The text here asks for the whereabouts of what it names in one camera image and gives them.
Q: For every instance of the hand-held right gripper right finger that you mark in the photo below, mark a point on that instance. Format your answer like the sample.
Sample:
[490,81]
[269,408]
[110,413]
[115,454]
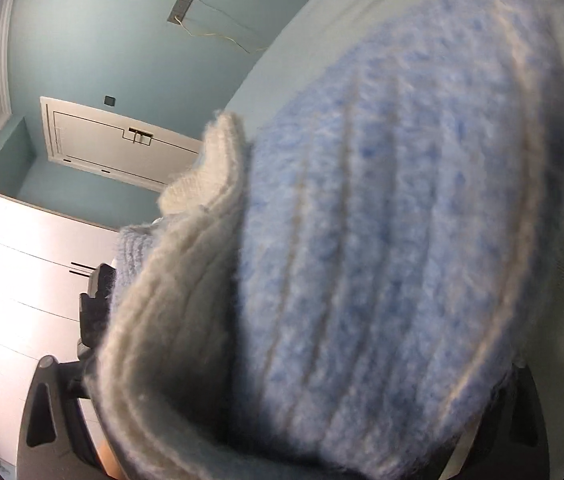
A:
[517,435]

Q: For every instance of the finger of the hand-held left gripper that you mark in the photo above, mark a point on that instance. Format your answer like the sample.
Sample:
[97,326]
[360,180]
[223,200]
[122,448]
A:
[92,310]

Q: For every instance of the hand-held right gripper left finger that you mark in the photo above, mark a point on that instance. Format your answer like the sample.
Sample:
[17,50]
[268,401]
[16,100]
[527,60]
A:
[66,410]

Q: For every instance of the blue and white knit sweater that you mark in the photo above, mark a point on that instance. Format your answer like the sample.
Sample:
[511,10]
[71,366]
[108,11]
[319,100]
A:
[387,210]

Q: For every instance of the white wardrobe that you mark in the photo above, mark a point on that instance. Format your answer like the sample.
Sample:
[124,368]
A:
[21,270]

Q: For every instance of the bed with blue sheet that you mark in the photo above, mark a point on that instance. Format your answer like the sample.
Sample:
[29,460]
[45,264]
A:
[322,25]

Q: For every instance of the dark wall switch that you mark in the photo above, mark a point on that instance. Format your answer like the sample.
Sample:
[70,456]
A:
[109,100]

